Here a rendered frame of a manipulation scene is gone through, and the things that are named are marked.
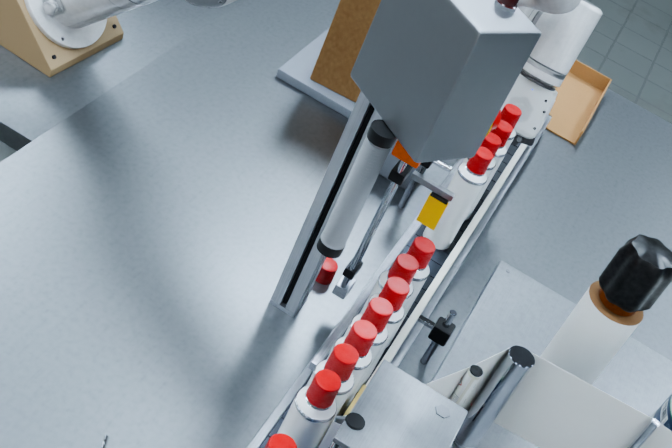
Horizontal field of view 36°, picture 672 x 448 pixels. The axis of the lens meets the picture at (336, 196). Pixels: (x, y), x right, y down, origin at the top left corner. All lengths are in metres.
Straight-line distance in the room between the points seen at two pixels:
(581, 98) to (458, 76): 1.38
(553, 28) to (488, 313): 0.53
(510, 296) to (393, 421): 0.68
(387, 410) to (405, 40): 0.42
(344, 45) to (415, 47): 0.83
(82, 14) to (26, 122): 0.22
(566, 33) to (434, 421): 0.93
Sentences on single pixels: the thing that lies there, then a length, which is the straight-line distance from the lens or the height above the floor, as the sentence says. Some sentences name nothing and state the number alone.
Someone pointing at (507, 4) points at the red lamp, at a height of 1.48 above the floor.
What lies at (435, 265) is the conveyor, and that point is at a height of 0.88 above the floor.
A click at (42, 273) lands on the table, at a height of 0.83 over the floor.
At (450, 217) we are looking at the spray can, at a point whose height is 0.96.
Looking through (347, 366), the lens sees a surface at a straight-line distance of 1.24.
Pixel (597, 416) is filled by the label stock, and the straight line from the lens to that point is 1.46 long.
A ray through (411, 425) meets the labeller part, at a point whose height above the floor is 1.14.
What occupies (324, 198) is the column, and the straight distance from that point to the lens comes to 1.47.
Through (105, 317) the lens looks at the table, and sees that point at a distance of 1.53.
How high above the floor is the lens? 1.97
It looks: 38 degrees down
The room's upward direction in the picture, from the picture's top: 24 degrees clockwise
